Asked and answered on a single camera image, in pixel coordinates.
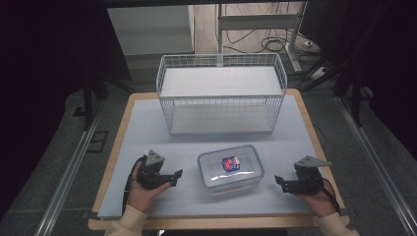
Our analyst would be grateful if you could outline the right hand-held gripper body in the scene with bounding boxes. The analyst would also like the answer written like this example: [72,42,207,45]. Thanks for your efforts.
[293,154,333,197]

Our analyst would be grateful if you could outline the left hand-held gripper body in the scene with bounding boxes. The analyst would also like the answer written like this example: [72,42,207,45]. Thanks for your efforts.
[136,148,167,191]

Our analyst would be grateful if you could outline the person's right hand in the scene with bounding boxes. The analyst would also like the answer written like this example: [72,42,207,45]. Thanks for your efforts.
[294,191,338,219]

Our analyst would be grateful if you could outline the person's left hand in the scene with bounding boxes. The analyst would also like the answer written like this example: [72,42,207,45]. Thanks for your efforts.
[126,161,172,214]

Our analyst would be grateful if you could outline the light blue table mat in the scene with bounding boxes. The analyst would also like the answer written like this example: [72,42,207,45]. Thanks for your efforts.
[96,94,332,220]

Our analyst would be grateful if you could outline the clear plastic lidded food container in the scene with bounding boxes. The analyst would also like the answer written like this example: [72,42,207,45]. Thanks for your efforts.
[197,144,266,195]

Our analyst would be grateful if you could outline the wooden table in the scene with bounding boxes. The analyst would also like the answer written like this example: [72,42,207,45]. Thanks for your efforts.
[87,88,351,231]

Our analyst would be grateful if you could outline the black metal stand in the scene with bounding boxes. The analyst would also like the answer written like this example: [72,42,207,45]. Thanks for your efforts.
[72,70,136,132]
[332,55,375,129]

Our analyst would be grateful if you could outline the white power strip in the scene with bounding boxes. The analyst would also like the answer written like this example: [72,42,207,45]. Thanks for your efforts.
[307,66,329,83]

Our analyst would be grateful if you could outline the dark curtain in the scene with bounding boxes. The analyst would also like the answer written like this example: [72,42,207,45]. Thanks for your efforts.
[299,0,417,161]
[0,0,132,220]

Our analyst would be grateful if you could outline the white board panel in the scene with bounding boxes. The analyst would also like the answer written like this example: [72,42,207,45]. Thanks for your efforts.
[106,4,195,56]

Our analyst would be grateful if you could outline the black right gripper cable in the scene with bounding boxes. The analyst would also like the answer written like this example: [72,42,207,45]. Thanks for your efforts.
[320,176,342,214]

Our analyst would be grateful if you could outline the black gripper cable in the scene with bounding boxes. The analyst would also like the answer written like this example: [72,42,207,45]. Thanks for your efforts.
[121,154,148,216]
[320,176,342,214]

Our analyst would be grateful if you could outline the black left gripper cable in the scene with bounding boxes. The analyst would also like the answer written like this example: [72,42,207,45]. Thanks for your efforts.
[121,154,148,216]

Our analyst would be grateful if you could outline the black floor bracket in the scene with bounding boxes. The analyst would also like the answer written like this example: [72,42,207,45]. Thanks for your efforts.
[86,130,110,153]

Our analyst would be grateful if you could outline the metal floor rail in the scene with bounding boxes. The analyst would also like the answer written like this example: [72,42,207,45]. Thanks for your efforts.
[33,101,106,236]
[335,95,417,236]

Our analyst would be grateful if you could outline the white wire two-tier shelf rack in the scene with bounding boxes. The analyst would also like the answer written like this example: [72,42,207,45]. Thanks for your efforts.
[155,52,289,137]

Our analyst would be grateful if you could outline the black floor cables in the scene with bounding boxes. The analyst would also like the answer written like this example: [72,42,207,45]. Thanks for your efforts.
[214,3,324,67]

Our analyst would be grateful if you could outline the white metal desk frame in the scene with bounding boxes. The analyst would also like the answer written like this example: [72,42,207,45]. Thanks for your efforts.
[215,1,309,74]

